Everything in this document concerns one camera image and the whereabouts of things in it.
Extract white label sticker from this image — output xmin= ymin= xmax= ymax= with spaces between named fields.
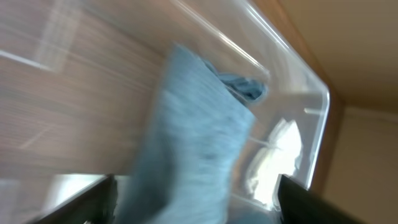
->
xmin=244 ymin=118 xmax=302 ymax=210

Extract blue denim jeans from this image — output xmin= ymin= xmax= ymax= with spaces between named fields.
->
xmin=116 ymin=45 xmax=267 ymax=223

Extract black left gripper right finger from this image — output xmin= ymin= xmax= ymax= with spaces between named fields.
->
xmin=277 ymin=174 xmax=363 ymax=224

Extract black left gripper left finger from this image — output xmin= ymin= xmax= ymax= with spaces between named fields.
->
xmin=34 ymin=174 xmax=118 ymax=224

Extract clear plastic storage container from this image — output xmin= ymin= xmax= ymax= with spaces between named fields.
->
xmin=1 ymin=0 xmax=330 ymax=223

